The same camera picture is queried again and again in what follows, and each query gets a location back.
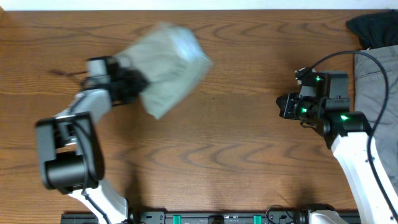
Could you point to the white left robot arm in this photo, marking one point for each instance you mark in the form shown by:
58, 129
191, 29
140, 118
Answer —
70, 156

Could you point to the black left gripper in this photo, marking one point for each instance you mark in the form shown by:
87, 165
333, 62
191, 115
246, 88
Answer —
137, 79

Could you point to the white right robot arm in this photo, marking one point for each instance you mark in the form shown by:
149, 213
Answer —
323, 104

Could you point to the light green shorts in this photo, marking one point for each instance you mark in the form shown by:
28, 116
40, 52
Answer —
171, 60

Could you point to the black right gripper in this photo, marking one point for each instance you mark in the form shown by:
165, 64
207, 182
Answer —
286, 108

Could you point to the grey folded trousers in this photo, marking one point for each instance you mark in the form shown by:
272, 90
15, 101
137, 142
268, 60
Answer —
369, 95

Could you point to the black garment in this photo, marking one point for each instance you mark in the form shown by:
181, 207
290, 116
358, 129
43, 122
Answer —
375, 30

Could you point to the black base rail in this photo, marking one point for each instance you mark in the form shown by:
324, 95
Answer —
274, 214

